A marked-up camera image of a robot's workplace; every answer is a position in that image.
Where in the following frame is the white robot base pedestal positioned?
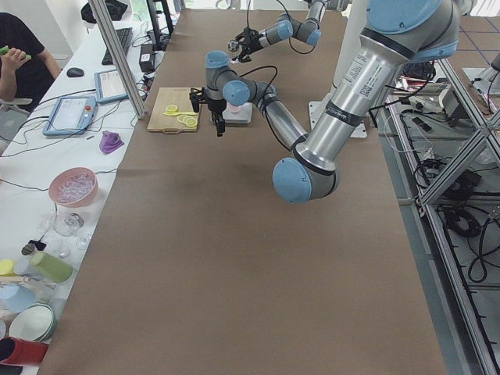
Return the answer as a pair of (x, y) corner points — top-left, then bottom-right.
(302, 1), (391, 148)

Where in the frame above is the blue teach pendant far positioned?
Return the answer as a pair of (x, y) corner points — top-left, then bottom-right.
(94, 70), (128, 105)

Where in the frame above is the red cup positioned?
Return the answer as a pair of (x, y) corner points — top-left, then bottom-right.
(1, 337), (48, 366)

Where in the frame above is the green plastic cup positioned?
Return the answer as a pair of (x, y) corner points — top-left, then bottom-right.
(29, 252), (73, 284)

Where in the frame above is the yellow plastic knife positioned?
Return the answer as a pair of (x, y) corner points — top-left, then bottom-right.
(163, 111), (198, 116)

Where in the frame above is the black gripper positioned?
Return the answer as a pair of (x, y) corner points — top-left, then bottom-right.
(242, 27), (263, 55)
(206, 99), (227, 137)

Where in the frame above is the silver digital kitchen scale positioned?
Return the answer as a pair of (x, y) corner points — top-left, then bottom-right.
(212, 102), (252, 125)

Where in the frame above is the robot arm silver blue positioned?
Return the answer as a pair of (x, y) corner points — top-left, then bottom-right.
(202, 1), (475, 203)
(228, 1), (330, 62)

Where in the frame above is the white green bowl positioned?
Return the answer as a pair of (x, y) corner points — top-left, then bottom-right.
(9, 304), (57, 342)

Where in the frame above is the blue teach pendant near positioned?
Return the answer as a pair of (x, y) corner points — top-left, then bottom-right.
(42, 95), (97, 137)

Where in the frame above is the person in black shirt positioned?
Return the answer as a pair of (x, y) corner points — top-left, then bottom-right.
(1, 12), (61, 113)

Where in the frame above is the lemon slice toy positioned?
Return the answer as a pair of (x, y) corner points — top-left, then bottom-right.
(165, 105), (178, 114)

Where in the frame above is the pink bowl with ice cubes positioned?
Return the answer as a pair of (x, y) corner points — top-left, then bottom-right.
(48, 167), (98, 208)

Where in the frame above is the black keyboard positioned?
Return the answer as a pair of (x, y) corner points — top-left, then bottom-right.
(101, 27), (134, 66)

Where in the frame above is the light blue cup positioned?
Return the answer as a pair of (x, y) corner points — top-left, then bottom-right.
(1, 284), (36, 313)

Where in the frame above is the bamboo cutting board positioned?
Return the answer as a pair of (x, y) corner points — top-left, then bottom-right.
(147, 87), (200, 134)

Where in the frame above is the pink plastic cup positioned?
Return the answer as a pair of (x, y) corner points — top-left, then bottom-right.
(227, 102), (242, 113)

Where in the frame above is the black power adapter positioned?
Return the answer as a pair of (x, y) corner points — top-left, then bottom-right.
(139, 44), (155, 73)

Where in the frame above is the glass sauce bottle metal cap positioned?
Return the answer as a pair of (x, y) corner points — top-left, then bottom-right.
(227, 39), (241, 63)

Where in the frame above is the black computer mouse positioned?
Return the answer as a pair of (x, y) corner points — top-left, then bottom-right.
(66, 67), (85, 78)

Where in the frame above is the blue teach pendant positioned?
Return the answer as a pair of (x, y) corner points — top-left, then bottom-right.
(94, 70), (128, 105)
(42, 95), (97, 137)

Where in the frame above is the aluminium frame post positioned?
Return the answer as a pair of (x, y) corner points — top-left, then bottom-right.
(88, 0), (145, 120)

